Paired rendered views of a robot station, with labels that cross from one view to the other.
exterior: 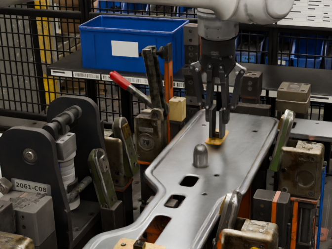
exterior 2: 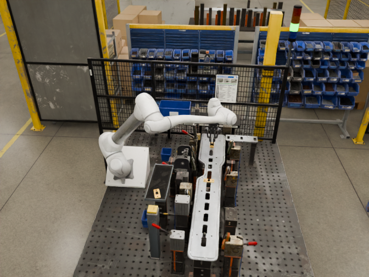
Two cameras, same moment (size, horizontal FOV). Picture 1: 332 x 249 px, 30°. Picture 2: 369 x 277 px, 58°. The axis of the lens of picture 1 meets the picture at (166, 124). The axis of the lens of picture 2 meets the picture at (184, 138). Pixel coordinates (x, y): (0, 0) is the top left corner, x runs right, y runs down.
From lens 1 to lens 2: 1.63 m
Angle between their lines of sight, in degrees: 17
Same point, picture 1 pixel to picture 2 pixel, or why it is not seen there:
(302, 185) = (235, 156)
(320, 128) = (236, 138)
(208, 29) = not seen: hidden behind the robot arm
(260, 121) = (220, 137)
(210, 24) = not seen: hidden behind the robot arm
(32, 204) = (185, 174)
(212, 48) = (212, 125)
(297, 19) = (223, 100)
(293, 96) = (227, 128)
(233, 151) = (217, 149)
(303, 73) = not seen: hidden behind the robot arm
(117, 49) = (171, 114)
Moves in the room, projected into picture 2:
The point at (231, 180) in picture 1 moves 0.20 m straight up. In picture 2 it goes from (220, 158) to (222, 138)
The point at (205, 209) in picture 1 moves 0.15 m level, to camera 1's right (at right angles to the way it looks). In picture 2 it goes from (218, 167) to (235, 165)
